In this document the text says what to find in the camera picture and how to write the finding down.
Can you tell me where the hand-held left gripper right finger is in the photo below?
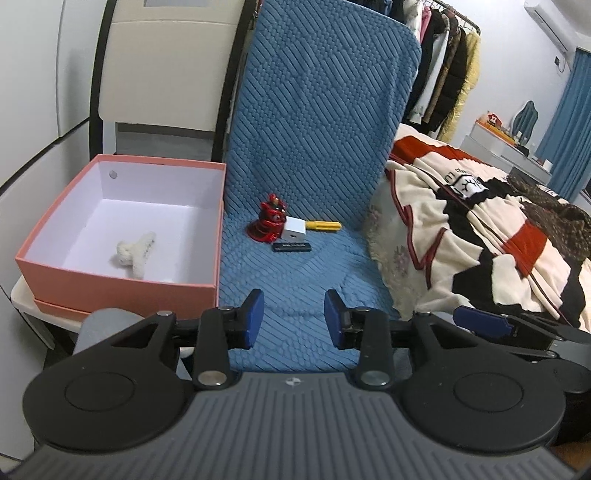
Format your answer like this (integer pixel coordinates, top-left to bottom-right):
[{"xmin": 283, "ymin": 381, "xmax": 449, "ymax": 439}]
[{"xmin": 324, "ymin": 289, "xmax": 509, "ymax": 391}]

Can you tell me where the white wardrobe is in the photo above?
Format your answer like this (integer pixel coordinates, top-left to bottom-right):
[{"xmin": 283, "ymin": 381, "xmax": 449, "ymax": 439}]
[{"xmin": 0, "ymin": 0, "xmax": 116, "ymax": 278}]

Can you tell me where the blue curtain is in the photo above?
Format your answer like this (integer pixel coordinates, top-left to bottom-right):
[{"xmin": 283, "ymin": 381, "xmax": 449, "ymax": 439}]
[{"xmin": 536, "ymin": 55, "xmax": 591, "ymax": 200}]

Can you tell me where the red figurine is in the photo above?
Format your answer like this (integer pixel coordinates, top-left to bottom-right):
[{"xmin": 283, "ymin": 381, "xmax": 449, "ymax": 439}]
[{"xmin": 250, "ymin": 195, "xmax": 287, "ymax": 244}]

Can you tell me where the white dresser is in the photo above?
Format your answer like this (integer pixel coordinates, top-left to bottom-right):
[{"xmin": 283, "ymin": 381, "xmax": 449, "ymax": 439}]
[{"xmin": 459, "ymin": 119, "xmax": 555, "ymax": 185}]

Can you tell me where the black bar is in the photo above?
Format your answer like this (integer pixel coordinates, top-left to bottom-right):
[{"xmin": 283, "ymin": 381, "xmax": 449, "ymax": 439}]
[{"xmin": 271, "ymin": 240, "xmax": 312, "ymax": 254}]

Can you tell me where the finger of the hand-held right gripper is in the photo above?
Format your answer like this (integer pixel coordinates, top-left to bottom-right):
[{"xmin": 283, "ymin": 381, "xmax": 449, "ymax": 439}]
[{"xmin": 452, "ymin": 305, "xmax": 585, "ymax": 358}]

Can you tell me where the black clothes rack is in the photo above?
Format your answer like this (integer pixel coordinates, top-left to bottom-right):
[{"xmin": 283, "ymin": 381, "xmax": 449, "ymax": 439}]
[{"xmin": 416, "ymin": 0, "xmax": 483, "ymax": 38}]

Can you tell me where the red black cream blanket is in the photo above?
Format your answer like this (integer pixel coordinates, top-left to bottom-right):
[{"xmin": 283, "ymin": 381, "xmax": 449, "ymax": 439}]
[{"xmin": 383, "ymin": 124, "xmax": 591, "ymax": 333}]

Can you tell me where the white cube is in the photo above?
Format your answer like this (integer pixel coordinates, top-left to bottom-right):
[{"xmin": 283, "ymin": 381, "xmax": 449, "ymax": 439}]
[{"xmin": 281, "ymin": 217, "xmax": 307, "ymax": 241}]

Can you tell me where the cream chair with black frame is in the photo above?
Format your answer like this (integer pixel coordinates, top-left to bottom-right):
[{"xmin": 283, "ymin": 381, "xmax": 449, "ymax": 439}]
[{"xmin": 10, "ymin": 0, "xmax": 264, "ymax": 365}]

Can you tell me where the pink cardboard box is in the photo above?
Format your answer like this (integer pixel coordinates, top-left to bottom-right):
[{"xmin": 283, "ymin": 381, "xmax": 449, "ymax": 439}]
[{"xmin": 15, "ymin": 154, "xmax": 227, "ymax": 324}]

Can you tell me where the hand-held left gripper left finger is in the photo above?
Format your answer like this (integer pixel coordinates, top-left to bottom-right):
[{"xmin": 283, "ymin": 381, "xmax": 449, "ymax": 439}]
[{"xmin": 74, "ymin": 289, "xmax": 265, "ymax": 390}]

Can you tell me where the row of hanging clothes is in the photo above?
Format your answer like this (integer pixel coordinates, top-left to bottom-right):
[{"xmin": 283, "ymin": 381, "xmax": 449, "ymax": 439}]
[{"xmin": 369, "ymin": 0, "xmax": 483, "ymax": 141}]

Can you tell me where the brown patterned cloth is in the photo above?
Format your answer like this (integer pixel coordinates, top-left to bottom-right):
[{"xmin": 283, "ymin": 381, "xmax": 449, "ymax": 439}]
[{"xmin": 508, "ymin": 173, "xmax": 591, "ymax": 273}]

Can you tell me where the white fluffy hair claw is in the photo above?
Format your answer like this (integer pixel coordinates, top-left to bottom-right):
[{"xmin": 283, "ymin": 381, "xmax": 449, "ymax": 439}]
[{"xmin": 110, "ymin": 232, "xmax": 156, "ymax": 279}]

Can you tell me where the blue quilted chair cushion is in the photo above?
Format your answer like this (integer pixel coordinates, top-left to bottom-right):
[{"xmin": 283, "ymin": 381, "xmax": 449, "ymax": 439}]
[{"xmin": 217, "ymin": 0, "xmax": 423, "ymax": 374}]

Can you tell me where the grey blue garment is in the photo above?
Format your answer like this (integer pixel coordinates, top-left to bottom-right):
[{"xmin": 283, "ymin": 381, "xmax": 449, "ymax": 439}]
[{"xmin": 512, "ymin": 100, "xmax": 540, "ymax": 139}]

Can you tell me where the white air conditioner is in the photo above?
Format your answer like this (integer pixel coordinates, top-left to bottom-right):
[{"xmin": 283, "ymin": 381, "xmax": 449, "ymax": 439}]
[{"xmin": 524, "ymin": 0, "xmax": 591, "ymax": 57}]

